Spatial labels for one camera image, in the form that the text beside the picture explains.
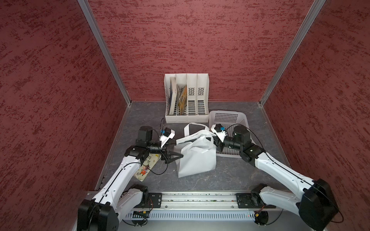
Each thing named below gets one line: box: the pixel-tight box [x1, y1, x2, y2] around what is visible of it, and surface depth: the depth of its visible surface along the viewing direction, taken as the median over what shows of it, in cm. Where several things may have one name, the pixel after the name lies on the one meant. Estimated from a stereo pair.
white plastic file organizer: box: [163, 73, 210, 124], surface depth 109 cm
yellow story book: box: [176, 84, 188, 116], surface depth 102 cm
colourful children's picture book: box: [134, 153, 162, 182], surface depth 85 cm
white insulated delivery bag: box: [173, 122, 217, 179], surface depth 76 cm
